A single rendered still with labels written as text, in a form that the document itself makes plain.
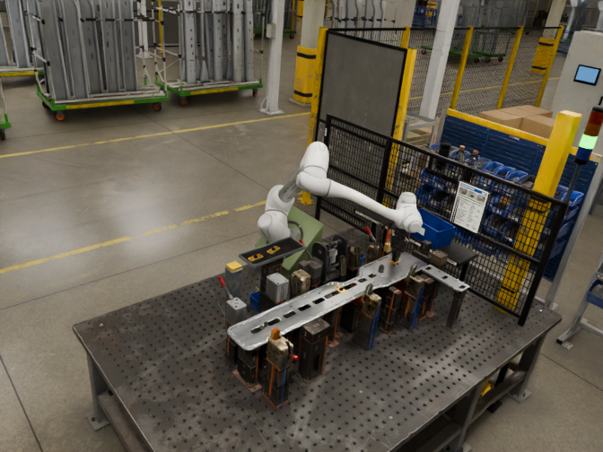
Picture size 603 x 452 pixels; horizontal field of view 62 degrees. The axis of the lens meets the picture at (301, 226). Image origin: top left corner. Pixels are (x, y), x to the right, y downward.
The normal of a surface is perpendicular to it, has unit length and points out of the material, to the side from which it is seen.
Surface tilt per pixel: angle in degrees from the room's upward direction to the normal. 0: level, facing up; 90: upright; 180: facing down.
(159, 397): 0
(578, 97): 90
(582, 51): 90
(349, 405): 0
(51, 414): 0
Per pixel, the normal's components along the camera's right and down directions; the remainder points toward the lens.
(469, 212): -0.75, 0.25
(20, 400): 0.09, -0.88
